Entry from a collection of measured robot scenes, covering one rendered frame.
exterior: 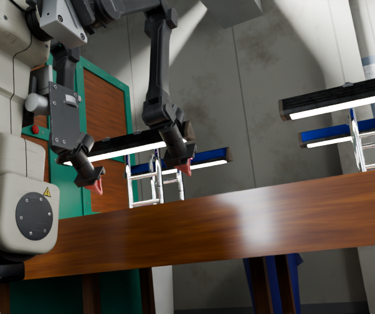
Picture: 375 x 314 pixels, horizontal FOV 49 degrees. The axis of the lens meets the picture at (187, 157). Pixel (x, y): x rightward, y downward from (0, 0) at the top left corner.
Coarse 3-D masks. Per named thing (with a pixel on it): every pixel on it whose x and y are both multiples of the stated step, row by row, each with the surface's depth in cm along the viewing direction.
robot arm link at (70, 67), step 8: (64, 56) 153; (72, 56) 152; (56, 64) 154; (64, 64) 151; (72, 64) 154; (64, 72) 150; (72, 72) 153; (56, 80) 151; (64, 80) 148; (72, 80) 152; (72, 88) 150; (56, 152) 140
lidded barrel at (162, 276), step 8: (152, 272) 342; (160, 272) 345; (168, 272) 352; (160, 280) 344; (168, 280) 350; (160, 288) 342; (168, 288) 349; (160, 296) 341; (168, 296) 347; (160, 304) 340; (168, 304) 346; (160, 312) 339; (168, 312) 344
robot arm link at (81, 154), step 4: (80, 144) 144; (76, 148) 142; (80, 148) 142; (84, 148) 145; (72, 152) 141; (76, 152) 140; (80, 152) 141; (84, 152) 146; (68, 156) 141; (72, 156) 140; (76, 156) 140; (80, 156) 141; (84, 156) 142; (72, 160) 141; (76, 160) 141; (80, 160) 141; (84, 160) 142; (72, 164) 143; (76, 164) 142; (80, 164) 142
